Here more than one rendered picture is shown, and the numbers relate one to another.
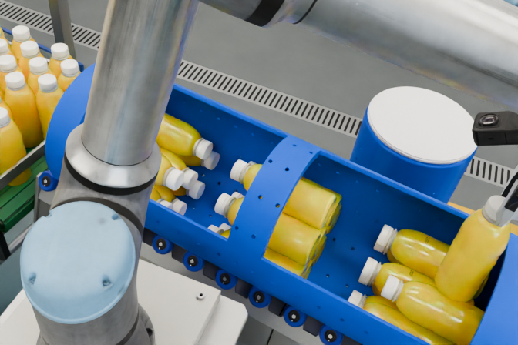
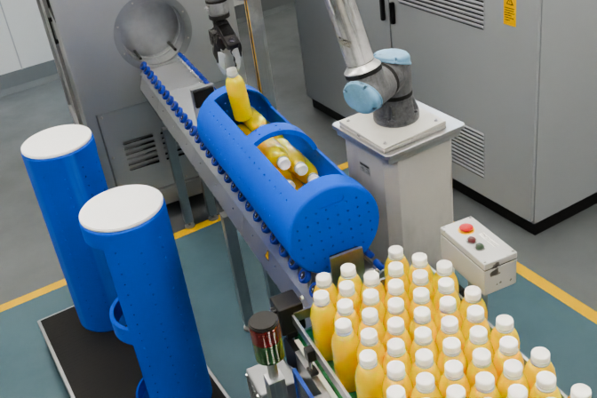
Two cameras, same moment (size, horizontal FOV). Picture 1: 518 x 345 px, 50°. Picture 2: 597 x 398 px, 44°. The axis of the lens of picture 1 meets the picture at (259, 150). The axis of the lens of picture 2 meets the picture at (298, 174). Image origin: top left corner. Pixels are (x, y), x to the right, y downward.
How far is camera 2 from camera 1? 2.61 m
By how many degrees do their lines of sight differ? 93
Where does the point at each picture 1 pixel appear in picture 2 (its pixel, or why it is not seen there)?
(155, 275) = (360, 130)
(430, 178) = not seen: hidden behind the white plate
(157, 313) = (368, 120)
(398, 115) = (130, 212)
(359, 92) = not seen: outside the picture
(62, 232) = (394, 54)
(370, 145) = (163, 218)
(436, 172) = not seen: hidden behind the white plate
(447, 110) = (95, 207)
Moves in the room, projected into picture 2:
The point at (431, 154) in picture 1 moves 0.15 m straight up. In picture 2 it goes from (148, 189) to (138, 150)
